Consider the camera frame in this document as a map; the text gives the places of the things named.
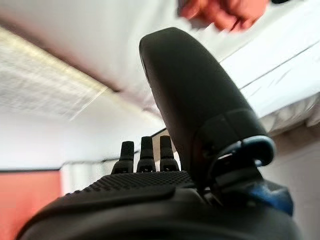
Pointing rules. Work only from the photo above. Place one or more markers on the white duvet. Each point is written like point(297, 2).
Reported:
point(295, 117)

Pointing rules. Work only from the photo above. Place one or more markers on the bed with beige cover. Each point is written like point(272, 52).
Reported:
point(112, 37)

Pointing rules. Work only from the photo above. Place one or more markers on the red garment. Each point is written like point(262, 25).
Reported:
point(225, 12)

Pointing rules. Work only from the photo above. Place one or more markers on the black garment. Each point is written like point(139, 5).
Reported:
point(280, 1)

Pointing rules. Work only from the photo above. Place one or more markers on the grey striped rug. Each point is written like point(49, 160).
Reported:
point(37, 82)

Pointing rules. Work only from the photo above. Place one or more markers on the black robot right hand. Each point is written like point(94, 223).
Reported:
point(190, 95)

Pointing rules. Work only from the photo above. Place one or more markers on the white curtain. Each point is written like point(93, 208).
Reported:
point(80, 177)

